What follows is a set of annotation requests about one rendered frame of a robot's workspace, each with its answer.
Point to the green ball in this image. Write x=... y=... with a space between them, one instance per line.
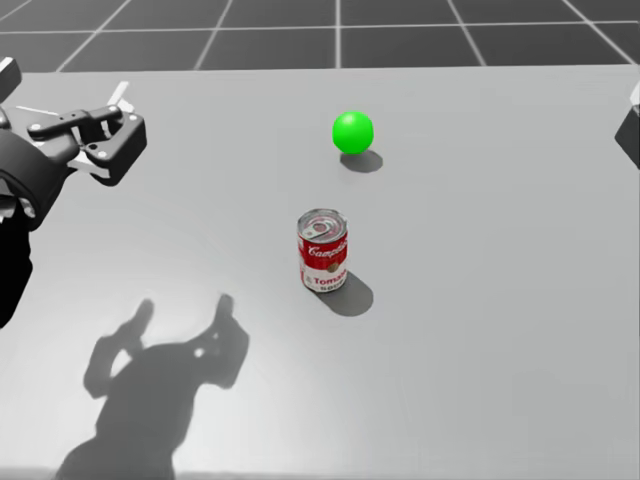
x=353 y=132

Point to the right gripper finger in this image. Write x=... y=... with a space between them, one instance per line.
x=631 y=137

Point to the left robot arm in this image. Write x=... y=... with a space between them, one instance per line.
x=10 y=270

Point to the red and white can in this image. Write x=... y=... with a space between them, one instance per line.
x=323 y=250

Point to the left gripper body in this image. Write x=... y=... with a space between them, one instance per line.
x=27 y=167

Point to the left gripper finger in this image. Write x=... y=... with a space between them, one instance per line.
x=122 y=142
x=9 y=77

